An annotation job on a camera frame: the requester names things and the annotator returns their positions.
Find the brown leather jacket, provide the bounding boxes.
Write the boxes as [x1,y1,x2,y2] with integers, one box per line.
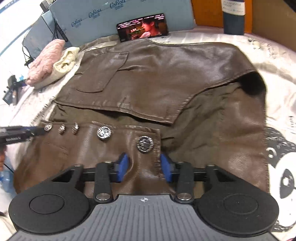
[14,39,269,195]

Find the black device on stand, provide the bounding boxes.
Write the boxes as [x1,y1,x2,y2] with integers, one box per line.
[3,75,26,105]

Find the pink knit sweater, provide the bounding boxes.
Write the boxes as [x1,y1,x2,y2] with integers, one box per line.
[25,39,65,86]

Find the cream knit sweater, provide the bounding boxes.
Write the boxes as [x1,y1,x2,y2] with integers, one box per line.
[32,47,80,89]

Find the light blue printed box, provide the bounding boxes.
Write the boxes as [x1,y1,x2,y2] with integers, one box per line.
[23,0,194,58]

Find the printed white bed sheet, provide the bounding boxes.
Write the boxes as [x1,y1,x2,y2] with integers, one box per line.
[1,32,295,240]

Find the smartphone playing video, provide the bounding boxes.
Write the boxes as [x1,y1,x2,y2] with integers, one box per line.
[116,13,169,42]

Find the orange wooden board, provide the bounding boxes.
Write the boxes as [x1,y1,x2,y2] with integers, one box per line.
[191,0,252,33]

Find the dark blue thermos bottle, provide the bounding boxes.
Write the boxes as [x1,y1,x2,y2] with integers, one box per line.
[221,0,245,35]

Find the brown cardboard panel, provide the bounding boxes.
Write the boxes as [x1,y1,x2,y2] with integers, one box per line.
[252,0,295,51]

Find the black cable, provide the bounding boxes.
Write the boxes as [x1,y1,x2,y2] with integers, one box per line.
[21,17,68,68]

